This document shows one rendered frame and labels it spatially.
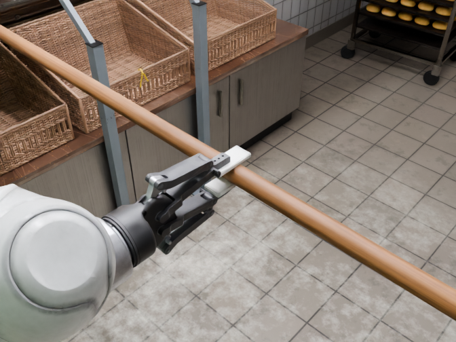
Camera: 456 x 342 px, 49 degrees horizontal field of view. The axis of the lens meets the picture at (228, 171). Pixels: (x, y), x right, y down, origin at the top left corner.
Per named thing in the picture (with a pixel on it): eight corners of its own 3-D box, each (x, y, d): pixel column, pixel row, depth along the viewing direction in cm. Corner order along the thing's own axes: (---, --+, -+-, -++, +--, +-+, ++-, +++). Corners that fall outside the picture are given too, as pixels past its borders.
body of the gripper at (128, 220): (91, 205, 61) (150, 171, 67) (102, 252, 67) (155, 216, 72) (129, 236, 57) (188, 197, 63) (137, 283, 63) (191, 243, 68)
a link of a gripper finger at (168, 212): (142, 211, 66) (140, 204, 65) (201, 163, 71) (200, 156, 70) (161, 225, 64) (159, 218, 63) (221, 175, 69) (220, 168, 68)
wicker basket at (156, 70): (17, 91, 212) (-2, 29, 194) (123, 48, 244) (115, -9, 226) (86, 136, 186) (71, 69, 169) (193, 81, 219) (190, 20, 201)
